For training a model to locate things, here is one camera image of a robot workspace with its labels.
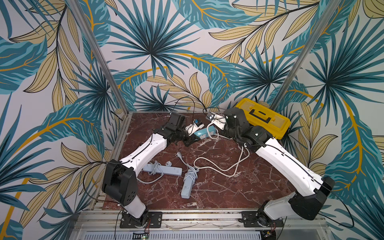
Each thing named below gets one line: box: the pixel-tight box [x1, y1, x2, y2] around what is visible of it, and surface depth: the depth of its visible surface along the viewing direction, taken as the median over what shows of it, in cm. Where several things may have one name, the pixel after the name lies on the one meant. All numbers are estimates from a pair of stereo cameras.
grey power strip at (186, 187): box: [181, 168, 194, 199], surface depth 79 cm
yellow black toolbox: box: [236, 98, 291, 140], surface depth 97 cm
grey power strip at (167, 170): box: [142, 163, 183, 176], surface depth 89 cm
